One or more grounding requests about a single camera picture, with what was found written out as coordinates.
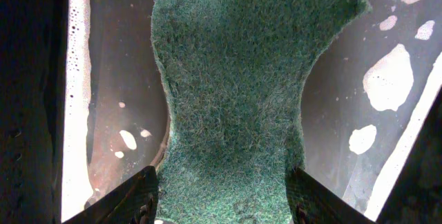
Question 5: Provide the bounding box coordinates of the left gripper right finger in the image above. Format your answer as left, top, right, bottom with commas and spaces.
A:
286, 167, 374, 224

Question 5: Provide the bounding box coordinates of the black rectangular tray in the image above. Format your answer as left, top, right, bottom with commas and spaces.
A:
1, 0, 441, 223

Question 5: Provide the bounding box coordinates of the green yellow sponge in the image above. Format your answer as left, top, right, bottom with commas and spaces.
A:
151, 0, 371, 223

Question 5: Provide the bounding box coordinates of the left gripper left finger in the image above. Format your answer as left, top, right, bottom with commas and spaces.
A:
65, 166, 159, 224

